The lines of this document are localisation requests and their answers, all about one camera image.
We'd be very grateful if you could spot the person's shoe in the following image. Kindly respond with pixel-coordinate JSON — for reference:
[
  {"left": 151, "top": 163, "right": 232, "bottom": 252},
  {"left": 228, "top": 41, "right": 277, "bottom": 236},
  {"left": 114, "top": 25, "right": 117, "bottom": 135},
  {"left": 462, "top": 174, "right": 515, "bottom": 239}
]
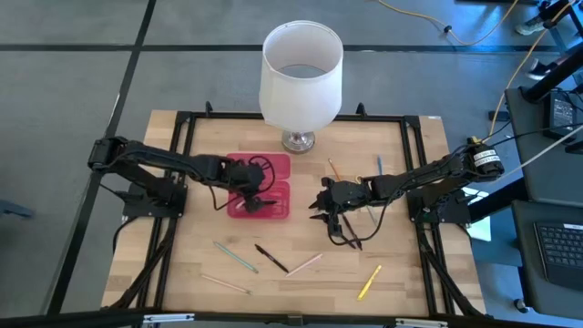
[
  {"left": 515, "top": 16, "right": 547, "bottom": 37},
  {"left": 527, "top": 57, "right": 556, "bottom": 82}
]

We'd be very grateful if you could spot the pale pink pencil with eraser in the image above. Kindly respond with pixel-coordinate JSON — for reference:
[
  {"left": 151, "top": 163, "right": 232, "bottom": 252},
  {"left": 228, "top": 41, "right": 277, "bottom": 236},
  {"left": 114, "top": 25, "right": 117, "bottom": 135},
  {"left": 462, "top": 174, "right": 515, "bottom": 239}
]
[{"left": 199, "top": 273, "right": 252, "bottom": 295}]

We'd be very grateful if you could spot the yellow floor cable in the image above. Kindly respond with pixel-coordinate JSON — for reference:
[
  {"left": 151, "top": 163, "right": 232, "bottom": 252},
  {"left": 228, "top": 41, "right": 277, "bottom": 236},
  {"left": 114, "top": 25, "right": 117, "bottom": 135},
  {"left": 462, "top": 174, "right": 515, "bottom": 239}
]
[{"left": 376, "top": 0, "right": 520, "bottom": 46}]

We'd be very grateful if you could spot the teal pencil with eraser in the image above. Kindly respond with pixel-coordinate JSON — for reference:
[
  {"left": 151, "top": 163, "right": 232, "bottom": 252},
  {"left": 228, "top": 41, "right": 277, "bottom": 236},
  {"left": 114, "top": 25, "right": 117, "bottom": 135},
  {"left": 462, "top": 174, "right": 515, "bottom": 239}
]
[{"left": 212, "top": 241, "right": 260, "bottom": 275}]

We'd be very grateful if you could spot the black left wrist camera cable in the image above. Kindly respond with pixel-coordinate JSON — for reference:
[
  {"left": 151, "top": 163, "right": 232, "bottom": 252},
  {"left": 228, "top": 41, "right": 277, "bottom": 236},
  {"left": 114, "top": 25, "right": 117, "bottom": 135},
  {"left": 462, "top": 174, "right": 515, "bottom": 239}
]
[{"left": 207, "top": 155, "right": 277, "bottom": 212}]

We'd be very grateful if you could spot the white cable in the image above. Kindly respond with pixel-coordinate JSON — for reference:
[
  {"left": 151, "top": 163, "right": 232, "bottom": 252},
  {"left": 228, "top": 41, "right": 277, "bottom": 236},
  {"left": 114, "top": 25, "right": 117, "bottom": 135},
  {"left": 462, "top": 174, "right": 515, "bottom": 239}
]
[{"left": 489, "top": 135, "right": 583, "bottom": 186}]

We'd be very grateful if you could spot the yellow pen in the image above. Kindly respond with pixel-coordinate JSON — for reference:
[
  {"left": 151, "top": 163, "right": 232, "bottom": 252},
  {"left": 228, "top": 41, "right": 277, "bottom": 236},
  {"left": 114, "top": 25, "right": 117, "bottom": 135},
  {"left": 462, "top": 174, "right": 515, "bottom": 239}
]
[{"left": 356, "top": 264, "right": 384, "bottom": 302}]

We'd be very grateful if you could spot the grey side cart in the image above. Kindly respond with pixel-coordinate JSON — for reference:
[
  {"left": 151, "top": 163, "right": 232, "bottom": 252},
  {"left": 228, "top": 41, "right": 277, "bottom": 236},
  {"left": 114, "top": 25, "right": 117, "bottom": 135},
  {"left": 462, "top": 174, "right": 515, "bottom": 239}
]
[{"left": 504, "top": 86, "right": 583, "bottom": 209}]

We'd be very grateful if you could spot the silver rig bracket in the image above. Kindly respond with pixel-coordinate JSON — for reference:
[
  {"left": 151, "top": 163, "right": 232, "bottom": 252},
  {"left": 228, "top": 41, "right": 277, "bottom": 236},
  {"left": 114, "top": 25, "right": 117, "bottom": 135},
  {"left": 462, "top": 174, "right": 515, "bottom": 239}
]
[
  {"left": 142, "top": 313, "right": 196, "bottom": 325},
  {"left": 394, "top": 317, "right": 450, "bottom": 328}
]

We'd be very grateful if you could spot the yellow hanging cable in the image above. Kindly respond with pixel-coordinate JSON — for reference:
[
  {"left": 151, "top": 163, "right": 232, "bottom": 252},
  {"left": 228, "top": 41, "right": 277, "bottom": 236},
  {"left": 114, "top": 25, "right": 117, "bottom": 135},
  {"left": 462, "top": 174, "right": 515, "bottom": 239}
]
[{"left": 468, "top": 0, "right": 576, "bottom": 146}]

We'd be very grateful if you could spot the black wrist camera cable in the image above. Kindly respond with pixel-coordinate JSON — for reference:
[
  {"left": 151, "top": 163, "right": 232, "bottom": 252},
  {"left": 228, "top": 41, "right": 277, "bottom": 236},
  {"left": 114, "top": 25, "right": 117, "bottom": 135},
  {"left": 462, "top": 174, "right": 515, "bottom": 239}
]
[
  {"left": 207, "top": 155, "right": 277, "bottom": 212},
  {"left": 335, "top": 200, "right": 389, "bottom": 248}
]

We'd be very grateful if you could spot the black rig crossbar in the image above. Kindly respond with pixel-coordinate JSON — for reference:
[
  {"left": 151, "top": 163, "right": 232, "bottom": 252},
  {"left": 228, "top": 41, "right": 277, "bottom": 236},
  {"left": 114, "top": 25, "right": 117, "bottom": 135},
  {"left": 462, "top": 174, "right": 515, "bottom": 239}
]
[{"left": 0, "top": 307, "right": 583, "bottom": 328}]

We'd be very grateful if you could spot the black power adapter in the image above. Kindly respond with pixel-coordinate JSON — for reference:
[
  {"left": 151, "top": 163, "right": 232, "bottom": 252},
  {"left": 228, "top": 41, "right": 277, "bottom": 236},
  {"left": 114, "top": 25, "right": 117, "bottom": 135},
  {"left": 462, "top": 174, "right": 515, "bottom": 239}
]
[{"left": 543, "top": 92, "right": 578, "bottom": 141}]

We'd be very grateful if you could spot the black rubber grip pen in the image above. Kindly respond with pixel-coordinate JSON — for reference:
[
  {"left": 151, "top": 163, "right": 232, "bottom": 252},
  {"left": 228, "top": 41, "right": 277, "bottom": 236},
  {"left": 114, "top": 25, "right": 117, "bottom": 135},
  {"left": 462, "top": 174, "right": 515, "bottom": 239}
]
[{"left": 341, "top": 213, "right": 364, "bottom": 251}]

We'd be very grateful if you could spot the grey blue chair leg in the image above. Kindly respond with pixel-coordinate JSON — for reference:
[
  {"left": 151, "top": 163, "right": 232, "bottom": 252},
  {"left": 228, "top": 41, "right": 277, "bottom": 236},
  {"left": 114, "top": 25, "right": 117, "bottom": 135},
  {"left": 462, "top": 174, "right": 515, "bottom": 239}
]
[{"left": 0, "top": 199, "right": 36, "bottom": 220}]

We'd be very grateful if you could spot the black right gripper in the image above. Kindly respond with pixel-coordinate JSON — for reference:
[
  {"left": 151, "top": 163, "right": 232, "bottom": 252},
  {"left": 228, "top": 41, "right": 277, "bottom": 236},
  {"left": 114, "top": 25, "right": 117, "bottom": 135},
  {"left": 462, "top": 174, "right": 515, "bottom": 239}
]
[{"left": 308, "top": 176, "right": 373, "bottom": 239}]

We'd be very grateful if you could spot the pink plastic pencil box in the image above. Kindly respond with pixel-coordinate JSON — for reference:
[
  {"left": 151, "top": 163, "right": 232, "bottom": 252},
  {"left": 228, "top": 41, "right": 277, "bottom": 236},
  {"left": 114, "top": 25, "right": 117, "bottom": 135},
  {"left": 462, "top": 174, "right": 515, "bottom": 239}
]
[{"left": 225, "top": 151, "right": 292, "bottom": 220}]

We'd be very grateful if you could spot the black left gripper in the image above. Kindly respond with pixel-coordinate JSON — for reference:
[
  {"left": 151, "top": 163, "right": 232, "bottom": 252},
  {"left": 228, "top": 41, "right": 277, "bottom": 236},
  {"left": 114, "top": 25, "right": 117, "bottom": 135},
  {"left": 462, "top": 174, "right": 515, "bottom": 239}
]
[{"left": 221, "top": 158, "right": 278, "bottom": 214}]

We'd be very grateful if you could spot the black rig support beam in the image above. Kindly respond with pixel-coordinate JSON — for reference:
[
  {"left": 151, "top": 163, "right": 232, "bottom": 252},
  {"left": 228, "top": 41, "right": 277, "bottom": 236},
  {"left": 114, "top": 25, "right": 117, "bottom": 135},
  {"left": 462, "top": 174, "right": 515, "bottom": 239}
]
[
  {"left": 467, "top": 176, "right": 529, "bottom": 224},
  {"left": 520, "top": 43, "right": 583, "bottom": 105}
]

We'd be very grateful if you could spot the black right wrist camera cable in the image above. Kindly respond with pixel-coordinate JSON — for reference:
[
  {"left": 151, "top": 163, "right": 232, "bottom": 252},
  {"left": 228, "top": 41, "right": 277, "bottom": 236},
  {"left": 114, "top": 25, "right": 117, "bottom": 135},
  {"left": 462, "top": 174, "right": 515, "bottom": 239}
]
[{"left": 335, "top": 200, "right": 389, "bottom": 248}]

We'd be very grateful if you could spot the matte black clip pen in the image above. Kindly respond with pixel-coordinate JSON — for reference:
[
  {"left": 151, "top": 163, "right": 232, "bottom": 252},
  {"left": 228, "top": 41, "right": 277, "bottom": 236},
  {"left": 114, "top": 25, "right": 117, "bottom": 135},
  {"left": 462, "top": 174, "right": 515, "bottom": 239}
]
[{"left": 253, "top": 243, "right": 290, "bottom": 274}]

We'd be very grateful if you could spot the white shade silver table lamp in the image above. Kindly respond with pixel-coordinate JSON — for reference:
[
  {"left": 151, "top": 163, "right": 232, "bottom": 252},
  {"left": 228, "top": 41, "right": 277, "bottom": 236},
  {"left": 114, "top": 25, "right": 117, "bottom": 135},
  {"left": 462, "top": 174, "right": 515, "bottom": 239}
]
[{"left": 258, "top": 19, "right": 344, "bottom": 155}]

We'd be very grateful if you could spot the pale pink pen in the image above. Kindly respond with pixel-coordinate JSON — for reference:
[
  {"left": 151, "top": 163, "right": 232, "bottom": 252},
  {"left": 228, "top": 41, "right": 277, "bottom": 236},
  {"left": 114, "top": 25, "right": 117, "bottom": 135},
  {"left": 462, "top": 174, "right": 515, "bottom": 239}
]
[{"left": 285, "top": 252, "right": 324, "bottom": 278}]

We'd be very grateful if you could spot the black aluminium table frame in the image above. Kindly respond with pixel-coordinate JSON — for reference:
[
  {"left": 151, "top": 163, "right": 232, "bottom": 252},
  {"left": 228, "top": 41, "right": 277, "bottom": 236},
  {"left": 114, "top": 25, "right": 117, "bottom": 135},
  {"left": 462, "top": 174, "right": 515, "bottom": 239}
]
[{"left": 108, "top": 100, "right": 486, "bottom": 320}]

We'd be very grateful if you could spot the grey laptop black keyboard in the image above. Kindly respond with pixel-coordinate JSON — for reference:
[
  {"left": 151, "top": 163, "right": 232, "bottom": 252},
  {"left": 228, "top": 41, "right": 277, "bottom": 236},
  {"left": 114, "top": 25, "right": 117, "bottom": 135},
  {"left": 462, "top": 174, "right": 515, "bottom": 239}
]
[{"left": 510, "top": 199, "right": 583, "bottom": 320}]

